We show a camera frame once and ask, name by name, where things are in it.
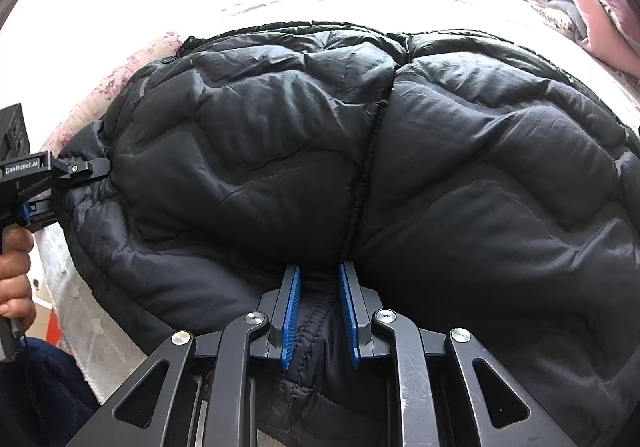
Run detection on rolled pink floral blanket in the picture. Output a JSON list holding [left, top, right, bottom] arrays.
[[40, 30, 187, 159]]

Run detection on person's left hand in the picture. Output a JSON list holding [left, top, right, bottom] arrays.
[[0, 228, 38, 324]]

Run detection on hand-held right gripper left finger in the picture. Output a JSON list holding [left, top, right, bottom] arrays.
[[65, 263, 303, 447]]

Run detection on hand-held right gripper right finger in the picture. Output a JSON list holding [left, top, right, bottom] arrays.
[[338, 261, 576, 447]]

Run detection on black quilted down jacket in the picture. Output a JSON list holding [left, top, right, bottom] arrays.
[[52, 20, 640, 447]]

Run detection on person's dark blue trousers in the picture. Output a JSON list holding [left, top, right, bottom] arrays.
[[0, 336, 102, 447]]

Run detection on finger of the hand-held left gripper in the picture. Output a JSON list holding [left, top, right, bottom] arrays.
[[20, 197, 68, 234], [50, 154, 112, 179]]

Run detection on red object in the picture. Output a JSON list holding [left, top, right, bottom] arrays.
[[31, 301, 64, 354]]

